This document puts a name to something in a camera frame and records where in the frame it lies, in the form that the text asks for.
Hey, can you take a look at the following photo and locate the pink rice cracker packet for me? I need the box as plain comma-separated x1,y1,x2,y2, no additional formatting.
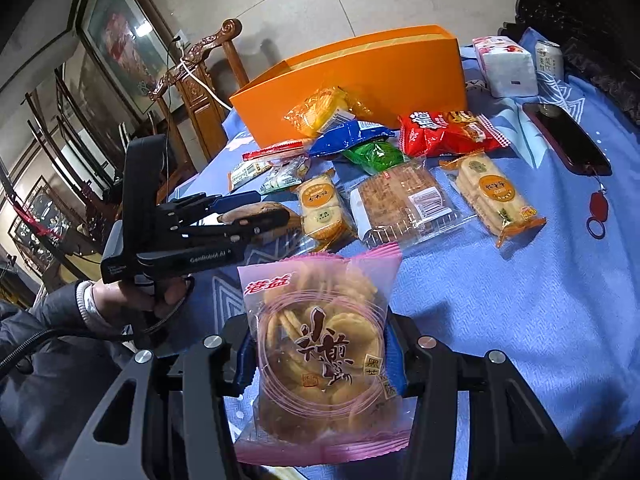
234,241,413,466

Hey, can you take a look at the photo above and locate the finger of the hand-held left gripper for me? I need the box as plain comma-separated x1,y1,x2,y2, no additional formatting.
165,190,275,216
170,208,292,243

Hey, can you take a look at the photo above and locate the dark carved wooden bench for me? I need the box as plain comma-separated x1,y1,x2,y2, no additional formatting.
500,0,640,126

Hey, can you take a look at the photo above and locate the white drink can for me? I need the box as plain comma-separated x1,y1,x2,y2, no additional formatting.
534,40,565,83

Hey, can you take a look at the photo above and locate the person's left forearm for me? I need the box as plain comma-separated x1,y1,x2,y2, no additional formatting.
0,280,108,356

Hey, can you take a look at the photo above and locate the brown bun packet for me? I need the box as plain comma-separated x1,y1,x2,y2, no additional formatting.
217,201,303,241

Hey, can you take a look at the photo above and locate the red floral framed painting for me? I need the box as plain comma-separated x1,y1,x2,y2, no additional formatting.
75,0,186,118

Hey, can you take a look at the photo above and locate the blue snack packet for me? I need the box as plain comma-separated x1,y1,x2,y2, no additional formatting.
306,119,396,160

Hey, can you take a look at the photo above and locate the long rice cracker packet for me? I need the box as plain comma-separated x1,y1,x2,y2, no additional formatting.
439,152,547,248

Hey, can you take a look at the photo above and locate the brown cake packet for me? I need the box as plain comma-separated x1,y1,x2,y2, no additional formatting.
348,157,478,251

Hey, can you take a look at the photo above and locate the red keychain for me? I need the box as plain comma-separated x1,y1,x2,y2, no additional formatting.
584,175,611,239

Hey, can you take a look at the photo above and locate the green white snack packet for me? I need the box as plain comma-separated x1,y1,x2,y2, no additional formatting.
228,159,275,192
260,156,311,196

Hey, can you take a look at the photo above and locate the orange cardboard box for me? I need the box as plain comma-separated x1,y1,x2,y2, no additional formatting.
229,24,468,147

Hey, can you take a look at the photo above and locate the short rice cracker packet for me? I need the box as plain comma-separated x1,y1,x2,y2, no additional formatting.
295,169,358,253

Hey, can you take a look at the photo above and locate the red chip bag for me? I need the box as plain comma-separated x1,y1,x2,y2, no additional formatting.
398,109,512,158

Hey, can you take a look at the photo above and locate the yellow cake packet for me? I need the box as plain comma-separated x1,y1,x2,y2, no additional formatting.
284,85,373,140

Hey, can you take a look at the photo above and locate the floral tissue pack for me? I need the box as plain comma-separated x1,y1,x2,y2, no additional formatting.
472,35,540,98

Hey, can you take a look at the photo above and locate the dark red smartphone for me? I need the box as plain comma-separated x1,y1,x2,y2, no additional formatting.
521,101,613,177

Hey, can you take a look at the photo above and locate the blue printed tablecloth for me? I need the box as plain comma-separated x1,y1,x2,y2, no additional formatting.
165,27,640,461

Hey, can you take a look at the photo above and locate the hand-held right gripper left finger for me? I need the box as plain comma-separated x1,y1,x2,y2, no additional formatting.
60,315,261,480

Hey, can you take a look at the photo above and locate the red sausage stick packet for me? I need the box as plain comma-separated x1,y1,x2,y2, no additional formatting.
242,139,312,162

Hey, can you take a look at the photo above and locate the white cable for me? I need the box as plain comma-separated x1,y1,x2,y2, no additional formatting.
172,55,234,111

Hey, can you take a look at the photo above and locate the person's left hand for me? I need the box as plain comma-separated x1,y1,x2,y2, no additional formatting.
92,275,197,333

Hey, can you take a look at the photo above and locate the carved wooden chair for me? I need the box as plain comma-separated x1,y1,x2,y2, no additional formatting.
148,18,251,181

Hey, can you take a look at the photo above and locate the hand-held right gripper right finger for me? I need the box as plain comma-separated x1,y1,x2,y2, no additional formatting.
385,312,576,480

